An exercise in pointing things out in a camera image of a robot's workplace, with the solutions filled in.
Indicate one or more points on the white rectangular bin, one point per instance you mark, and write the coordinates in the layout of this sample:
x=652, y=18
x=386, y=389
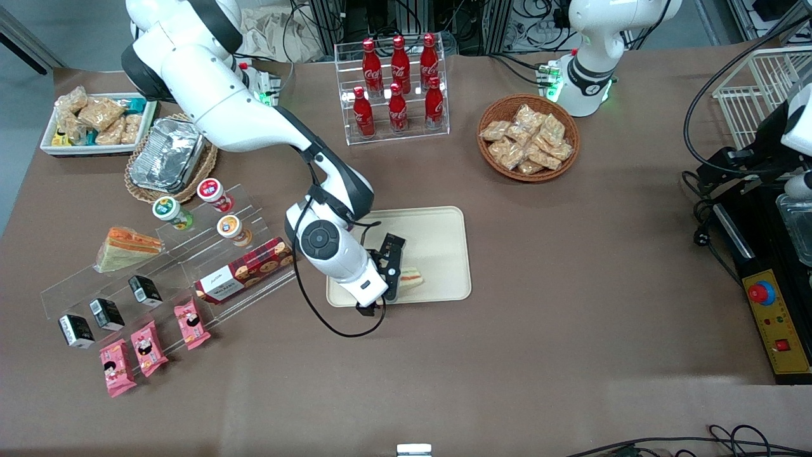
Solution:
x=95, y=150

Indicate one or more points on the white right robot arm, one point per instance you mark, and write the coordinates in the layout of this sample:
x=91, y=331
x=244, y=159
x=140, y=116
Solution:
x=209, y=95

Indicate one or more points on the aluminium equipment rack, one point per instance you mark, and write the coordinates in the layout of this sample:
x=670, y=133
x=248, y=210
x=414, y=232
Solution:
x=482, y=25

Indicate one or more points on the small black box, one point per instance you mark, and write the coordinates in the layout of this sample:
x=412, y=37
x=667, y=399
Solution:
x=106, y=314
x=76, y=331
x=145, y=291

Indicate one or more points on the triangle sandwich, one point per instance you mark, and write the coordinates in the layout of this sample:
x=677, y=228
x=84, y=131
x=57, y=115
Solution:
x=127, y=249
x=412, y=278

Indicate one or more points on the grey metal rail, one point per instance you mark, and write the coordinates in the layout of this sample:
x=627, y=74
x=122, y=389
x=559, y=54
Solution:
x=32, y=47

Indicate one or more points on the clear bag brown snack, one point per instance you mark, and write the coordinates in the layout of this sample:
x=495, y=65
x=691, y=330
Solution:
x=68, y=128
x=111, y=133
x=100, y=113
x=132, y=129
x=71, y=100

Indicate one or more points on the oval wicker tray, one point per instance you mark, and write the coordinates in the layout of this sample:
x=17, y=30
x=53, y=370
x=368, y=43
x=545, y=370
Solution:
x=206, y=170

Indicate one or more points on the aluminium foil container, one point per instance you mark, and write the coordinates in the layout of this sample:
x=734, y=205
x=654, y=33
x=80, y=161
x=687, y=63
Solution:
x=165, y=158

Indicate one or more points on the yellow snack packet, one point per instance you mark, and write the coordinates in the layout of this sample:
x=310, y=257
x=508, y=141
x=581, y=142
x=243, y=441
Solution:
x=60, y=138

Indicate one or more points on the red cola bottle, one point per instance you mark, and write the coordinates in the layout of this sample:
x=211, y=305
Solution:
x=400, y=60
x=434, y=106
x=363, y=117
x=372, y=63
x=429, y=57
x=398, y=113

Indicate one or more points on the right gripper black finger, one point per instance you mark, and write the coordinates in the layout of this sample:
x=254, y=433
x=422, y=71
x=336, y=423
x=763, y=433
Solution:
x=393, y=292
x=400, y=264

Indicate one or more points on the pink snack packet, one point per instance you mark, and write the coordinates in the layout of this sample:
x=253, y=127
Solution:
x=149, y=349
x=191, y=324
x=117, y=368

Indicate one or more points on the beige plastic tray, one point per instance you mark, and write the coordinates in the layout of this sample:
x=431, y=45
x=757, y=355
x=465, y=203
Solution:
x=441, y=241

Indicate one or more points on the round wicker basket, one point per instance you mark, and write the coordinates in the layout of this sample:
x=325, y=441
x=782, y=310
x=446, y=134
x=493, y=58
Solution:
x=488, y=162

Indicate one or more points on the teal snack packet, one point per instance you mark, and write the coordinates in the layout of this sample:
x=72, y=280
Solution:
x=134, y=106

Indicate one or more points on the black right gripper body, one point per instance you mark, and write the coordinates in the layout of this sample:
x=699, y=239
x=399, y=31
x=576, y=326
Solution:
x=384, y=263

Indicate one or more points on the clear packet crispy snack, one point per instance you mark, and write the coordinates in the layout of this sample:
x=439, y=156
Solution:
x=530, y=167
x=495, y=131
x=552, y=129
x=528, y=116
x=506, y=153
x=561, y=151
x=544, y=157

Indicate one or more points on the small white grey box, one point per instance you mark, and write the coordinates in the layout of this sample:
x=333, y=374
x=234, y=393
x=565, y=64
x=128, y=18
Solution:
x=413, y=450

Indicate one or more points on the crumpled beige cloth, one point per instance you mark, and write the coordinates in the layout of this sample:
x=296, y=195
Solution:
x=273, y=35

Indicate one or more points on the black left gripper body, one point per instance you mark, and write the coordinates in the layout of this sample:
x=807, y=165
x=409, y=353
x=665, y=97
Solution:
x=763, y=156

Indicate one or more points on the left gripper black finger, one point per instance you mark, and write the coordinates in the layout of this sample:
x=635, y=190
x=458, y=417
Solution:
x=752, y=179
x=707, y=182

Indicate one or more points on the red plaid cookie box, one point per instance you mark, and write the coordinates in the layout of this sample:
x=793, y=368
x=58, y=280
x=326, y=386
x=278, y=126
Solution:
x=244, y=271

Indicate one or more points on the clear acrylic stepped stand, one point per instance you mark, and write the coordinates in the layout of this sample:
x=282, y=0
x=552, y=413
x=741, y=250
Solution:
x=184, y=254

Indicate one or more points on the red emergency stop button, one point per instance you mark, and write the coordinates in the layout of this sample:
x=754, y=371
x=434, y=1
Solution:
x=760, y=292

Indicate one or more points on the red lid yogurt cup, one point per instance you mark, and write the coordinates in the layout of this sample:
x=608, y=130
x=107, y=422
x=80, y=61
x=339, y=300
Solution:
x=212, y=192

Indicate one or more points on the orange lid yogurt cup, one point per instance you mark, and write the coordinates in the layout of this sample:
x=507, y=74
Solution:
x=231, y=228

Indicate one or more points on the green lid yogurt cup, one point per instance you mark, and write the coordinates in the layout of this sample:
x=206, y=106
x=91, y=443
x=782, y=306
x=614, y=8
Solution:
x=168, y=211

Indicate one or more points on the clear acrylic bottle rack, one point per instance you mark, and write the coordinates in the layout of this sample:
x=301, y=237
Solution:
x=346, y=136

